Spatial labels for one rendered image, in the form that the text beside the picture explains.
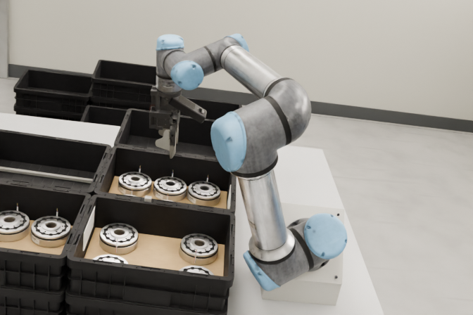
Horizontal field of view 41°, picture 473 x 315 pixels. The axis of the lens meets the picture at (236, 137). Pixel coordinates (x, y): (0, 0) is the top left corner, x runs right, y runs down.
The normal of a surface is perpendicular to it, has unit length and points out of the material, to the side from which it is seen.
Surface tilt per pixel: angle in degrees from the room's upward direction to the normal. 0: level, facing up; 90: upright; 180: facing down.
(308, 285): 90
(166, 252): 0
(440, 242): 0
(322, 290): 90
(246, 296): 0
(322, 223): 44
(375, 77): 90
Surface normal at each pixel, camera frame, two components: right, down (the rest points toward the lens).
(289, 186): 0.15, -0.89
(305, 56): 0.05, 0.45
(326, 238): 0.25, -0.33
